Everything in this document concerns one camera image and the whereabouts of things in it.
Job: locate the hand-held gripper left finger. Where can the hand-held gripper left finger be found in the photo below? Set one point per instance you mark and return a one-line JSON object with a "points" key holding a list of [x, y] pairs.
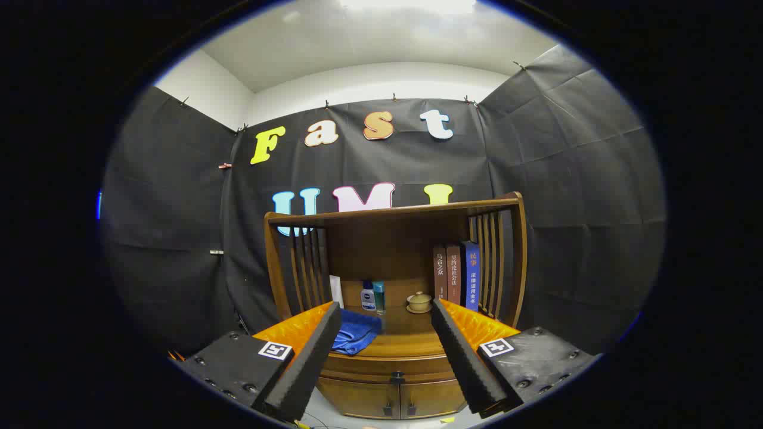
{"points": [[310, 363]]}

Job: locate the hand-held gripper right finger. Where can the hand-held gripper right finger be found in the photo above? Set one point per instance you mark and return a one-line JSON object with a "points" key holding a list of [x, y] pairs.
{"points": [[462, 357]]}

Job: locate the wooden drawer with black knob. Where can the wooden drawer with black knob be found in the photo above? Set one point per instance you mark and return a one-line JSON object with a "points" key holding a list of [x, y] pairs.
{"points": [[369, 364]]}

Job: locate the wooden cabinet door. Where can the wooden cabinet door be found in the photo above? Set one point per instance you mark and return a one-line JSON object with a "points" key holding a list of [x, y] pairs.
{"points": [[357, 398], [432, 398]]}

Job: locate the wooden countertop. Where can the wooden countertop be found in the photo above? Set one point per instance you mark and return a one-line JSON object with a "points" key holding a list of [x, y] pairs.
{"points": [[411, 336]]}

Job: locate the wooden cabinet with slatted sides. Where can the wooden cabinet with slatted sides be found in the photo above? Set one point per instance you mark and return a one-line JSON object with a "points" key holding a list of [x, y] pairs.
{"points": [[387, 244]]}

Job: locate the blue folded towel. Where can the blue folded towel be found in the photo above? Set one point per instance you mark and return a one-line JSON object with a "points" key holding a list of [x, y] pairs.
{"points": [[357, 333]]}

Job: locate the beige lidded teacup with saucer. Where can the beige lidded teacup with saucer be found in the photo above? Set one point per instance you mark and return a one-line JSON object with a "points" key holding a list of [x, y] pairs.
{"points": [[419, 301]]}

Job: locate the white tube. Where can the white tube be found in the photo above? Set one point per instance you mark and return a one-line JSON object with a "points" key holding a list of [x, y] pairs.
{"points": [[337, 292]]}

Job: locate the reddish brown book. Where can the reddish brown book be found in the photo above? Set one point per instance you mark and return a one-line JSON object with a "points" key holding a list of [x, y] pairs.
{"points": [[453, 277]]}

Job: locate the blue book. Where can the blue book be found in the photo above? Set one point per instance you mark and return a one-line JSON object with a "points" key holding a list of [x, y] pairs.
{"points": [[472, 277]]}

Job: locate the white blue-capped lotion bottle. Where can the white blue-capped lotion bottle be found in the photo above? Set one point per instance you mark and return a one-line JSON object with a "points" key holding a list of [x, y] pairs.
{"points": [[368, 298]]}

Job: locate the teal clear bottle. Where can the teal clear bottle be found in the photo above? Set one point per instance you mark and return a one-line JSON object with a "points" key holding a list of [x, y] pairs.
{"points": [[380, 298]]}

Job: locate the black backdrop cloth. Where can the black backdrop cloth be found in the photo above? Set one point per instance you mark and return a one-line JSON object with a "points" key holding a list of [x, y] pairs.
{"points": [[566, 179]]}

